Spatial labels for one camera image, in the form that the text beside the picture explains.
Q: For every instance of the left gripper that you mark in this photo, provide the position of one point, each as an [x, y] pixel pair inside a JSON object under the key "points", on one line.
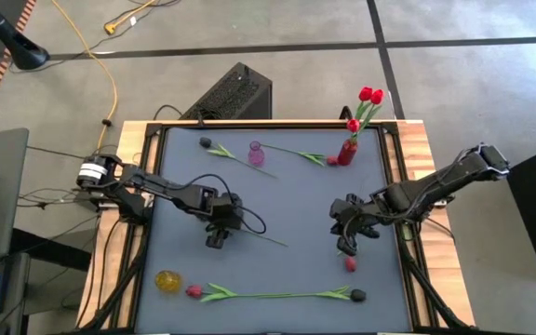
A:
{"points": [[228, 211]]}

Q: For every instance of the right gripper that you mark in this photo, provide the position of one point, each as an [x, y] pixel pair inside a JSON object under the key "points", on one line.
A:
{"points": [[356, 214]]}

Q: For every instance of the long green foreground stem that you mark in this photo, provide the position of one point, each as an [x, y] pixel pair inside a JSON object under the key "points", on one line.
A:
{"points": [[357, 295]]}

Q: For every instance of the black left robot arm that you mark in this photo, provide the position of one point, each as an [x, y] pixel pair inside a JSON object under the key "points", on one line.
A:
{"points": [[156, 183]]}

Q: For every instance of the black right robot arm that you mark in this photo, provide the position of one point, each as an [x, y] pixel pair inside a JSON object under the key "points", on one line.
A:
{"points": [[435, 186]]}

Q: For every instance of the yellow glass vase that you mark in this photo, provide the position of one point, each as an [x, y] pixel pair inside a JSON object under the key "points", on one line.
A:
{"points": [[168, 281]]}

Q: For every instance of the red ribbed glass vase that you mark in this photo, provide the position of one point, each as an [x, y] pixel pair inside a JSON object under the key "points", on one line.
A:
{"points": [[346, 156]]}

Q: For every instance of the purple glass vase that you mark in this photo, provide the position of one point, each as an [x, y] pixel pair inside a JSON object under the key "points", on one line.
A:
{"points": [[256, 157]]}

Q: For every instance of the grey table mat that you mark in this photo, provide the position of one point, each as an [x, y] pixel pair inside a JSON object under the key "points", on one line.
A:
{"points": [[296, 209]]}

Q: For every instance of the black computer tower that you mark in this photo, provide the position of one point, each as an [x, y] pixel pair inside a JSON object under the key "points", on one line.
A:
{"points": [[235, 93]]}

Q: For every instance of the black floor stand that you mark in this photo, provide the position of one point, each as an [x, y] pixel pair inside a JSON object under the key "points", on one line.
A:
{"points": [[21, 51]]}

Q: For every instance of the black metal table frame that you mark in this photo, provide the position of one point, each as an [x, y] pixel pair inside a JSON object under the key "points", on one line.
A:
{"points": [[296, 124]]}

